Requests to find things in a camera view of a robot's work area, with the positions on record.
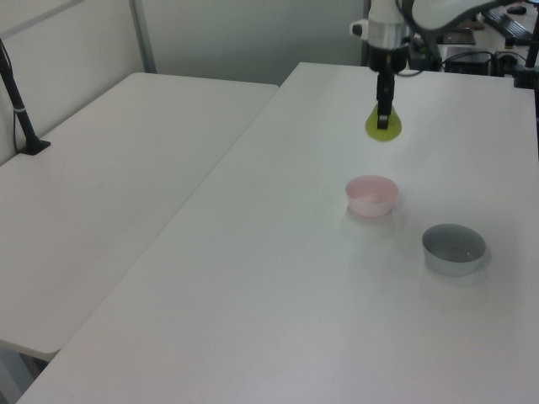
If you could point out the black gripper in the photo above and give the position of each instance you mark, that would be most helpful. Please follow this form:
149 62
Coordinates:
387 59

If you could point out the green pear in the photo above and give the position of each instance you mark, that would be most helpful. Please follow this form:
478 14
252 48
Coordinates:
372 129

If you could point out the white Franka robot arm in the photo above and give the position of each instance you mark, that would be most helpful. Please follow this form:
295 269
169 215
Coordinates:
385 33

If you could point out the pink plastic bowl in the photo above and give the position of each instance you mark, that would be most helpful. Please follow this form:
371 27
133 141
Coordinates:
372 206

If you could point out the grey plastic bowl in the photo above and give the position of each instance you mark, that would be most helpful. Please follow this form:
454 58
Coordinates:
455 265

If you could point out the dark grey machine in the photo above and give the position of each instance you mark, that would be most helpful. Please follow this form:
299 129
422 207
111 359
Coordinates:
425 59

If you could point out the black equipment box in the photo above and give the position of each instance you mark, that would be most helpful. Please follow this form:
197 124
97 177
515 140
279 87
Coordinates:
467 63

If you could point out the black flat box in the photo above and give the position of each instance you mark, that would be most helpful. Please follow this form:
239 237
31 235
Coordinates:
459 38

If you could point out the brown board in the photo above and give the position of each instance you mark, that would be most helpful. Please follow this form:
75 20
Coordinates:
473 27

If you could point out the black keyboard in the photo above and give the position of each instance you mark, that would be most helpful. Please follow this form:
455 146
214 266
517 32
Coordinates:
505 23

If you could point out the black computer mouse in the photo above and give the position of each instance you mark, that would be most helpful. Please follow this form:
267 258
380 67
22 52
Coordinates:
516 9

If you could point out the black clamp camera stand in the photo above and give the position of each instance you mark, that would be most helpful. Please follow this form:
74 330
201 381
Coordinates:
531 54

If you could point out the black camera stand pole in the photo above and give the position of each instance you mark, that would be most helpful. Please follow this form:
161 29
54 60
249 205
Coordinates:
19 105

